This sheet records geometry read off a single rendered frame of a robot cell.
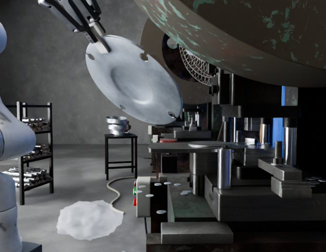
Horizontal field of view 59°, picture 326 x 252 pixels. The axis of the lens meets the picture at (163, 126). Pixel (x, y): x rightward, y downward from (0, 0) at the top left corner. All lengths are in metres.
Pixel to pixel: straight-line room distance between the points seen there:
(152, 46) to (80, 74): 5.61
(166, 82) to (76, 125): 7.06
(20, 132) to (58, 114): 6.85
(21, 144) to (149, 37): 1.45
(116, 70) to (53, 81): 7.13
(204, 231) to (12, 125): 0.64
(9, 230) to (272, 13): 0.88
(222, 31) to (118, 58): 0.39
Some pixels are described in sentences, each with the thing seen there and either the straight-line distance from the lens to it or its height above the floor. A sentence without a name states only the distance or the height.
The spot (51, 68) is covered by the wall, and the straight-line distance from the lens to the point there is 7.93.
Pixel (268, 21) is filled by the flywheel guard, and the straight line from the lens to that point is 0.39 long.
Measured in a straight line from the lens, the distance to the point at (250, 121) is 0.84.
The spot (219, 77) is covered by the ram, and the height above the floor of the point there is 0.96.
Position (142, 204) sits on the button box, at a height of 0.54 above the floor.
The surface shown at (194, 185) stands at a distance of 0.80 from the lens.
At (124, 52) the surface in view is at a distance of 0.69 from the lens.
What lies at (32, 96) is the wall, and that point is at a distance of 8.04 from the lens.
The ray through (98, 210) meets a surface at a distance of 2.17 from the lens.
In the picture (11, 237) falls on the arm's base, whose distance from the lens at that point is 1.01.
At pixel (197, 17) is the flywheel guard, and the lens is 0.37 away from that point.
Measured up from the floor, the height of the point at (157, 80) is 0.95.
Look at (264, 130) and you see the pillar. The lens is 0.95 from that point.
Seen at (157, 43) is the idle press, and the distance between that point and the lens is 2.19.
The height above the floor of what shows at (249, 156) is 0.76.
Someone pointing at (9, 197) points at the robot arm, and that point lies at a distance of 0.98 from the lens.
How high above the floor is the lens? 0.88
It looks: 3 degrees down
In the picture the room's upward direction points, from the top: straight up
